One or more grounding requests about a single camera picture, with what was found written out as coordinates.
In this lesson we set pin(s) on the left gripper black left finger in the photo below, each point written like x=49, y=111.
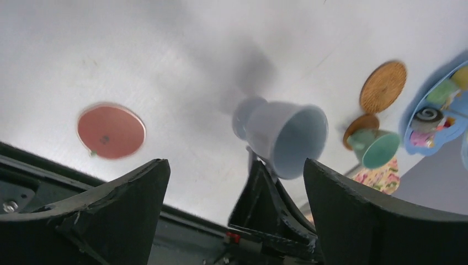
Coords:
x=114, y=223

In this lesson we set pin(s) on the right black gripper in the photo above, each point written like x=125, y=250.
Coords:
x=261, y=206

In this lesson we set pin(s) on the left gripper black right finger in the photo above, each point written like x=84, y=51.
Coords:
x=360, y=225

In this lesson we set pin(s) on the light blue mug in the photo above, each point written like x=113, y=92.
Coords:
x=282, y=134

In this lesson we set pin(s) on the green teacup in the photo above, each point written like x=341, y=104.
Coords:
x=374, y=148

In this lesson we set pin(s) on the red apple coaster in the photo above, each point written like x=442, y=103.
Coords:
x=110, y=131

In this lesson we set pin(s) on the orange round coaster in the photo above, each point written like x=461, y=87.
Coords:
x=366, y=121

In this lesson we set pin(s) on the pink cupcake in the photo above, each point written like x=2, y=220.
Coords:
x=422, y=139

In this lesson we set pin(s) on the chocolate slice cake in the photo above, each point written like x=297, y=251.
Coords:
x=428, y=120

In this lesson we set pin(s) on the woven rattan coaster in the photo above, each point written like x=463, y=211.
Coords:
x=383, y=87

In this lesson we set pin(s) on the floral serving tray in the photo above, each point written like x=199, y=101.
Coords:
x=385, y=179

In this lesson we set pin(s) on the blue three-tier cake stand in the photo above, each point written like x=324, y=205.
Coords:
x=455, y=110

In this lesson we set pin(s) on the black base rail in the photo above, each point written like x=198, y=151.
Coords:
x=29, y=182

